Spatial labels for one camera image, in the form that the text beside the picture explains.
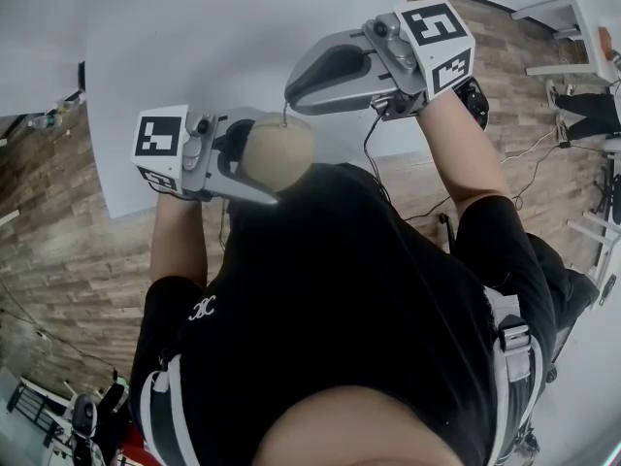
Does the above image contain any grey backpack strap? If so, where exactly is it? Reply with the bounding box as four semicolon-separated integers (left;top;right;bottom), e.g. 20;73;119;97
484;283;544;466
138;351;200;466

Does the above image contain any small white side table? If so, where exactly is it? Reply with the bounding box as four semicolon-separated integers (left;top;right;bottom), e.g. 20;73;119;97
511;0;621;89

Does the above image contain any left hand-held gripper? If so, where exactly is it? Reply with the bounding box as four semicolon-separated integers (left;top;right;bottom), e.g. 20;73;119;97
131;105;281;207

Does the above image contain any person's black t-shirt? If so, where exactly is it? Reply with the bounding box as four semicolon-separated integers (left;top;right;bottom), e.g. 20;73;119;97
128;162;573;466

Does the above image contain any white power cable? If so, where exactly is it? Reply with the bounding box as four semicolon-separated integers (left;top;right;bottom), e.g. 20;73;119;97
499;127;560;164

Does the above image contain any thin dark floor cable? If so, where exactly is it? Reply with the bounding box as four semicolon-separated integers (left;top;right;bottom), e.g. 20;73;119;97
0;279;117;373

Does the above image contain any black jacket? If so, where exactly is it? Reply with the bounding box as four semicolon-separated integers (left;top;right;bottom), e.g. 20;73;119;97
565;265;602;313

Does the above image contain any black metal railing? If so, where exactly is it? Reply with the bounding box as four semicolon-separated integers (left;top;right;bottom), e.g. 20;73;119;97
5;376;64;449

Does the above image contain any black office chair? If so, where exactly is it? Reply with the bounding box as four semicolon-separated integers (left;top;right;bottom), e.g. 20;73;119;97
439;213;457;250

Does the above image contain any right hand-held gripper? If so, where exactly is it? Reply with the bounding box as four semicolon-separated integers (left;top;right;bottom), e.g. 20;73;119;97
284;0;475;121

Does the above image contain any person's left forearm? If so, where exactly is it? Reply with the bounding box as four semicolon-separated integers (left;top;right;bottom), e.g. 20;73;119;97
148;194;208;290

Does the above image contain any black floor cable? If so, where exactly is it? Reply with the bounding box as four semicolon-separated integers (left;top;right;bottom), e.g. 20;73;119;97
405;195;453;222

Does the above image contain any clear plastic bottle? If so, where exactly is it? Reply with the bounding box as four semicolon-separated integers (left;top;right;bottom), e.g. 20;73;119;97
27;114;64;130

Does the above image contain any person's right forearm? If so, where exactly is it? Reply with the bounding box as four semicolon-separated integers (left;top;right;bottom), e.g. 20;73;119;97
415;87;511;208

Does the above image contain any person's chin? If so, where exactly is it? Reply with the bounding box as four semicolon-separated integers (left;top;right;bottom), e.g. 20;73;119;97
251;383;462;466

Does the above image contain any black equipment pile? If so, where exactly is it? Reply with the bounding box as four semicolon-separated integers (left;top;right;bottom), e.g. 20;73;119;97
455;76;489;131

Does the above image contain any red floor panel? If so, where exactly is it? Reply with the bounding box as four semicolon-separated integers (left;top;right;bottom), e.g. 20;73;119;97
118;434;149;466

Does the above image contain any white desk frame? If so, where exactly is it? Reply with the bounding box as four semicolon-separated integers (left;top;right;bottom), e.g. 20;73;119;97
566;138;621;285

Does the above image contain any grey handheld device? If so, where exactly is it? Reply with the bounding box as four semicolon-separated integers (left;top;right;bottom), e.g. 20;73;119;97
71;393;97;437

